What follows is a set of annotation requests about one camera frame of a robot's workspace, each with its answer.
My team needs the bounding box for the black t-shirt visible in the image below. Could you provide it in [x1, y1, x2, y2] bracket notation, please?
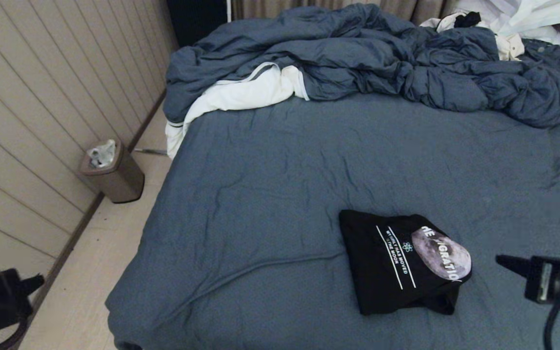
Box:
[339, 209, 473, 316]

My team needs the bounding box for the brown trash bin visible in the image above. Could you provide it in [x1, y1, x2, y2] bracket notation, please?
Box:
[80, 140, 145, 204]

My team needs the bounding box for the small black fabric item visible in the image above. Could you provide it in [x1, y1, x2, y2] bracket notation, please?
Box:
[454, 12, 481, 28]

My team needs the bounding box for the white crumpled shirt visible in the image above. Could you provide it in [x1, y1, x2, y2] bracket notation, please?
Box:
[420, 0, 560, 61]

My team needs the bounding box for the crumpled blue duvet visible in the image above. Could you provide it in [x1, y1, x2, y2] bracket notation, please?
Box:
[162, 2, 560, 129]

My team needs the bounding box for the white duvet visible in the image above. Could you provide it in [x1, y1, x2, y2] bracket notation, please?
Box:
[165, 62, 310, 160]

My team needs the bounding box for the black tall furniture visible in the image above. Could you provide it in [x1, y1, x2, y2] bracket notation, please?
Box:
[166, 0, 229, 48]

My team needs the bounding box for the beige curtain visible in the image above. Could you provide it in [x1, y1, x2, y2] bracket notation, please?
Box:
[231, 0, 458, 24]

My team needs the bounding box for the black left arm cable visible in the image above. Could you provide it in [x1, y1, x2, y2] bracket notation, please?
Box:
[0, 316, 29, 350]

